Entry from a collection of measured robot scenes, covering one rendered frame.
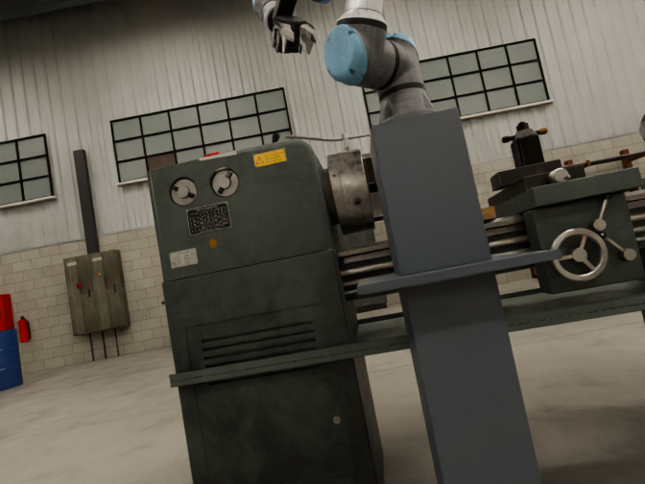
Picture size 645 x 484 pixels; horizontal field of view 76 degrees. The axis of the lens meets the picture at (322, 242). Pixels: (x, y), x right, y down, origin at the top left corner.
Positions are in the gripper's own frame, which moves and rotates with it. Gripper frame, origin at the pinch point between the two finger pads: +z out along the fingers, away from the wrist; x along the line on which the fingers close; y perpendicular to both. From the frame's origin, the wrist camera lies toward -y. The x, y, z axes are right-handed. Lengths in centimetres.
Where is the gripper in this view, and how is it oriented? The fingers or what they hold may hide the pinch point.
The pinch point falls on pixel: (303, 36)
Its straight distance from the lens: 112.9
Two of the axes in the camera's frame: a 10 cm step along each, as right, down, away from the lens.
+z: 3.7, 6.7, -6.5
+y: -1.6, 7.3, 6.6
